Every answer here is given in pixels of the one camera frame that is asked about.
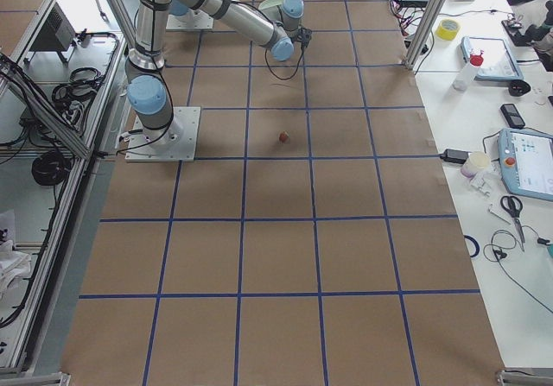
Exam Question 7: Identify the white bottle red cap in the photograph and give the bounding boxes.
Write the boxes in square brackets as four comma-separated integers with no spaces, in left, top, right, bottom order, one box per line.
[452,50,484,92]

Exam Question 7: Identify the aluminium frame post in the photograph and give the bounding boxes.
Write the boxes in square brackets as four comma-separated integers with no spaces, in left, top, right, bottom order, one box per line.
[403,0,445,70]

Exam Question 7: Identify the grey control box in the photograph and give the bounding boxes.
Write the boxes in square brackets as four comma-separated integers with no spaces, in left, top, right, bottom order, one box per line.
[29,3,76,64]

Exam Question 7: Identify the yellow tape roll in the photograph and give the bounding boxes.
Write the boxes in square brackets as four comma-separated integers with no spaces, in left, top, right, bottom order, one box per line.
[435,19,461,41]

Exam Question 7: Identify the light green plate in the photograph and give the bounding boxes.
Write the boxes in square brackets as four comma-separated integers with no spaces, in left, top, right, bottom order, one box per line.
[258,0,284,13]

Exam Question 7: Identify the black phone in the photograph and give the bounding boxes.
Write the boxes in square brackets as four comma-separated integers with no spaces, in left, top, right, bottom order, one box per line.
[500,104,525,130]

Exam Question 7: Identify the black scissors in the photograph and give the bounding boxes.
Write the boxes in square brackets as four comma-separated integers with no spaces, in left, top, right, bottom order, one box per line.
[500,195,525,252]

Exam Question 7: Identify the black power adapter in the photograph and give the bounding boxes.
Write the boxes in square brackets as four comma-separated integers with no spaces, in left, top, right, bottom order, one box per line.
[439,149,470,165]

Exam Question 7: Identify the white paper cup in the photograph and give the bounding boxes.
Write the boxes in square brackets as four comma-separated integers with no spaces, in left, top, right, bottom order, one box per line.
[461,151,491,179]

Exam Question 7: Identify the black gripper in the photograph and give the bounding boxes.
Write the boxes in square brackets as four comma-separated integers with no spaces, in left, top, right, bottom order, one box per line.
[296,26,312,48]

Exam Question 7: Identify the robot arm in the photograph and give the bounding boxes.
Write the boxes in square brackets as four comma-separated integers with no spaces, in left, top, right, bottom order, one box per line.
[125,0,311,161]

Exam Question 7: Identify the blue teach pendant near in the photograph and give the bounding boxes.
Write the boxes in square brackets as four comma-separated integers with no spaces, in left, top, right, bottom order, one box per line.
[498,128,552,201]

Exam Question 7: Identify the blue teach pendant far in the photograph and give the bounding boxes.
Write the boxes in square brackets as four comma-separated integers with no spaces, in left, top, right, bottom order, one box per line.
[460,36,524,81]

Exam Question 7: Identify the coiled black cable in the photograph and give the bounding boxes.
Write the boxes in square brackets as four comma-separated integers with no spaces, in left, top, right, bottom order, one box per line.
[31,150,73,187]

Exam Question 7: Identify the blue teach pendant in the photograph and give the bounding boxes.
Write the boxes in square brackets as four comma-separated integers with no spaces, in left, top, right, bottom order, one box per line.
[460,36,524,81]
[498,128,552,201]

